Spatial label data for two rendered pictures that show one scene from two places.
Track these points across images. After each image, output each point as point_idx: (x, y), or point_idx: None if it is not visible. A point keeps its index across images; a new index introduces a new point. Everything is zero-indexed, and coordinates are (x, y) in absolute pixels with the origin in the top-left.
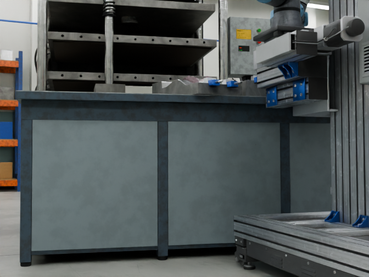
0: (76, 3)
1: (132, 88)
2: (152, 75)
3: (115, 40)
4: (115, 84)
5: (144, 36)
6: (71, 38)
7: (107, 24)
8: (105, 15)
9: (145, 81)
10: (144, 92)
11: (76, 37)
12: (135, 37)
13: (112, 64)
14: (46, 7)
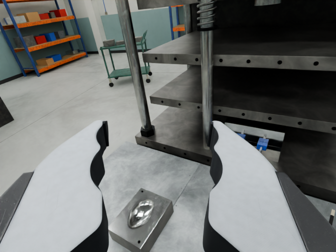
0: (169, 6)
1: (236, 127)
2: (270, 115)
3: (218, 63)
4: (128, 242)
5: (264, 56)
6: (165, 61)
7: (202, 44)
8: (198, 31)
9: (258, 120)
10: (253, 134)
11: (170, 59)
12: (249, 57)
13: (209, 100)
14: (129, 27)
